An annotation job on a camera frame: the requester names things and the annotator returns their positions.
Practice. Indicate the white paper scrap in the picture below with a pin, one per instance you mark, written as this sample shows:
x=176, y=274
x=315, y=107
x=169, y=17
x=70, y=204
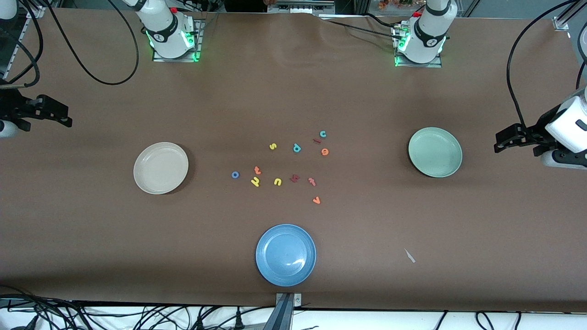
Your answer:
x=409, y=255

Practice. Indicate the orange artificial flowers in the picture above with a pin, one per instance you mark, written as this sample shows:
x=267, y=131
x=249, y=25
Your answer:
x=394, y=3

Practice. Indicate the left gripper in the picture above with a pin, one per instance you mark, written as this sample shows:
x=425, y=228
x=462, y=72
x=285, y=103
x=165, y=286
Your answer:
x=537, y=133

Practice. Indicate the blue plate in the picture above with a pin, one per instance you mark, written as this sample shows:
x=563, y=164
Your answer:
x=285, y=255

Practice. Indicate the beige brown plate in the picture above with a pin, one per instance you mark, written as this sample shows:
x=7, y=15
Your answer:
x=160, y=168

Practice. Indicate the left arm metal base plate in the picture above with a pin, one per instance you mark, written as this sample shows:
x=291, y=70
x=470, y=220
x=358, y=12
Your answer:
x=438, y=64

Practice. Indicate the dark red letter k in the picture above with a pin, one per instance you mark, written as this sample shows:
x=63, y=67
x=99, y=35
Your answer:
x=294, y=178

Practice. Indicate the yellow letter h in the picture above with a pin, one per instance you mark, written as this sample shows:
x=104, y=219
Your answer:
x=255, y=182

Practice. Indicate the pale green plate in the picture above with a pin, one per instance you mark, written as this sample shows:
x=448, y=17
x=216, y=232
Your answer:
x=434, y=152

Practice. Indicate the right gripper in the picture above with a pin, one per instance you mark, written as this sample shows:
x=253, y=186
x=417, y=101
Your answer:
x=13, y=106

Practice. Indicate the black power plug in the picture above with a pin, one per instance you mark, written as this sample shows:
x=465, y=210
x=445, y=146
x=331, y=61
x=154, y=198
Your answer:
x=238, y=321

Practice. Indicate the grey metal camera mount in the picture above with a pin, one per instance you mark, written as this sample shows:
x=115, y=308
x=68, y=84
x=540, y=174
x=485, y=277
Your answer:
x=284, y=311

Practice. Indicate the silver metal rack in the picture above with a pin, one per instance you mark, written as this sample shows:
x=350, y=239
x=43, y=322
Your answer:
x=307, y=6

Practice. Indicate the aluminium corner bracket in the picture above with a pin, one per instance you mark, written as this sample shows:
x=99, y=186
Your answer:
x=35, y=11

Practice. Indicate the aluminium frame profile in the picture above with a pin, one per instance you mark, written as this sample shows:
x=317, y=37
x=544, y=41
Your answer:
x=562, y=20
x=11, y=50

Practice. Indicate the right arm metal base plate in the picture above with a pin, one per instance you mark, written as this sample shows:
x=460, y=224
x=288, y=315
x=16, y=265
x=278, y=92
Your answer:
x=197, y=56

